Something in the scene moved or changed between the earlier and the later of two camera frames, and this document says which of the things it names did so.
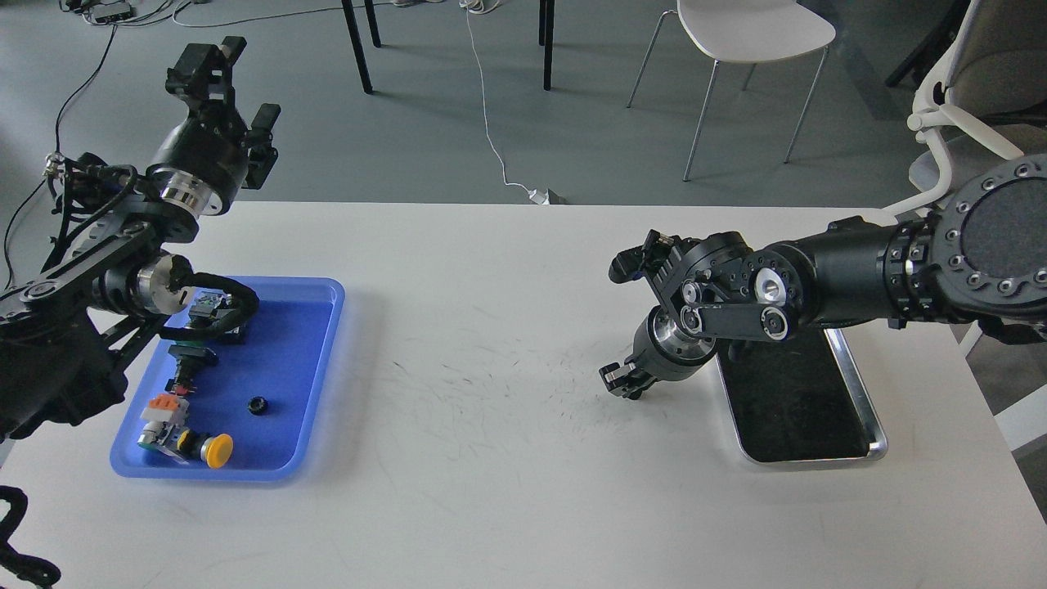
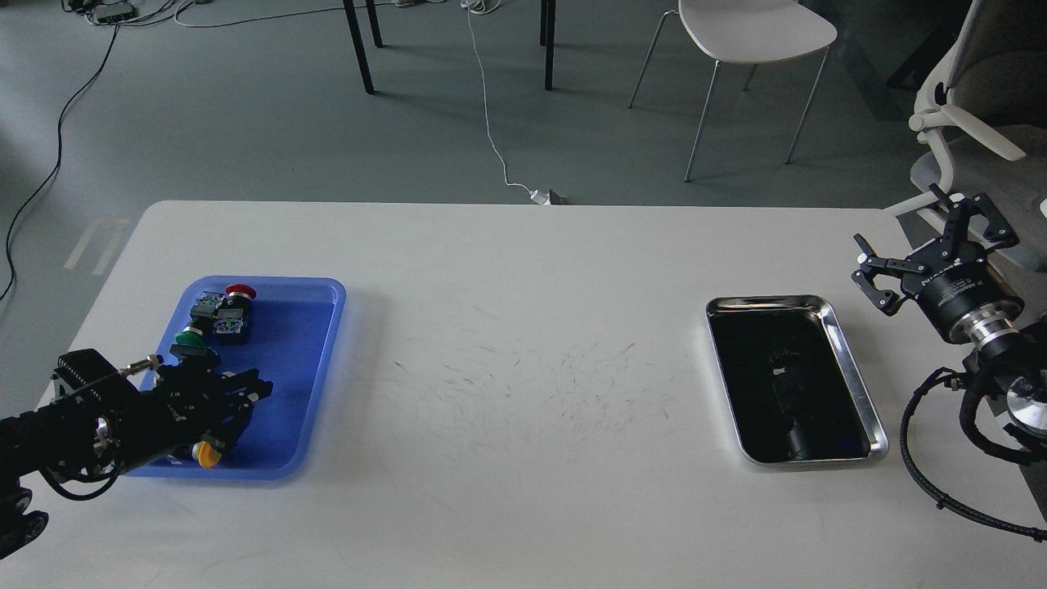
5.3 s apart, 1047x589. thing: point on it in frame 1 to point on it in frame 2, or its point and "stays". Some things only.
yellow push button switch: [215, 450] stays
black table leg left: [357, 41] stays
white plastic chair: [747, 31] stays
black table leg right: [545, 34] stays
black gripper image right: [661, 348] to [952, 278]
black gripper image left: [203, 163] to [190, 404]
